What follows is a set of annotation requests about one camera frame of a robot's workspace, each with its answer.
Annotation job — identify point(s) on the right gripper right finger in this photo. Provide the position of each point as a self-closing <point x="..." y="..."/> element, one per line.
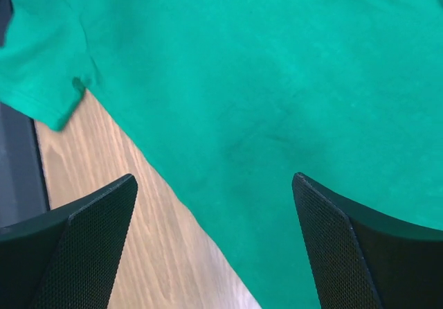
<point x="362" y="258"/>

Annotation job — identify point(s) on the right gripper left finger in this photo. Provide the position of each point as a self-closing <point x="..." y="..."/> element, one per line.
<point x="68" y="257"/>

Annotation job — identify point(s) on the green t-shirt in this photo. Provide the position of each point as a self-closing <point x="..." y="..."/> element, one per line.
<point x="228" y="99"/>

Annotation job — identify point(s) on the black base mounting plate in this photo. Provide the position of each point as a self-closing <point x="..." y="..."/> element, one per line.
<point x="23" y="188"/>

